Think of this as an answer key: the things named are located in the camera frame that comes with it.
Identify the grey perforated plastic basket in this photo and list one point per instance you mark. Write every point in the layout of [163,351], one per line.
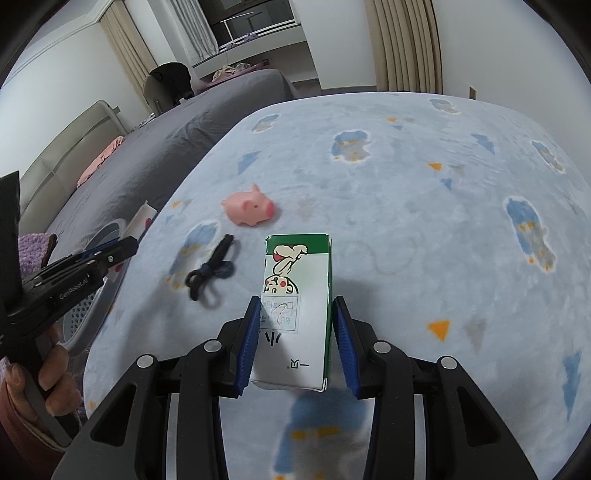
[83,309]

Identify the person's left hand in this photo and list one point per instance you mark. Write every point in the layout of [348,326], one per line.
[57,378]

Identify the pile of pink clothes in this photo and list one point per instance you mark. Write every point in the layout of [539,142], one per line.
[233,73]

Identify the dark window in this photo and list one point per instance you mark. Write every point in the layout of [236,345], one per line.
[249,11]

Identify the white window ledge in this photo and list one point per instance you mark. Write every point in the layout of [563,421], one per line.
[277,50]

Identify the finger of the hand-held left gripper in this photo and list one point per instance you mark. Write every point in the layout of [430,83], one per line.
[97,250]
[117,251]

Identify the wide beige curtain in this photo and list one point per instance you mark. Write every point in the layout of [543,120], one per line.
[406,41]

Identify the chair with black garment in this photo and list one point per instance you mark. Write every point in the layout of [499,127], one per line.
[173,81]

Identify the grey bed sheet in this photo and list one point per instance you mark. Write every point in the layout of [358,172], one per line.
[184,134]

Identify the white drying rack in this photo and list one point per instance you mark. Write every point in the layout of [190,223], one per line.
[228,32]

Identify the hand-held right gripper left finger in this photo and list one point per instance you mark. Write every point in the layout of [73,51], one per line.
[244,350]

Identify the narrow beige curtain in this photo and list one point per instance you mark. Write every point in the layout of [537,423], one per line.
[127,46]

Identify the white sheer curtain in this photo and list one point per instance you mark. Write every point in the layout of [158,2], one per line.
[194,27]

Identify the green and white carton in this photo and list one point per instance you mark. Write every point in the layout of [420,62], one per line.
[295,300]

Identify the pink pig toy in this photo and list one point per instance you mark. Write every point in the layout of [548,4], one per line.
[247,207]

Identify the purple knit cloth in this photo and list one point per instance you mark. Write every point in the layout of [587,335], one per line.
[34,251]

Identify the beige padded headboard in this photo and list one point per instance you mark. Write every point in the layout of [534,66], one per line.
[60,152]

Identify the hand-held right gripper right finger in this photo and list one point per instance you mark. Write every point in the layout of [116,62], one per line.
[344,350]

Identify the pink cloth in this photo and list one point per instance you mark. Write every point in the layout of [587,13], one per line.
[101,159]

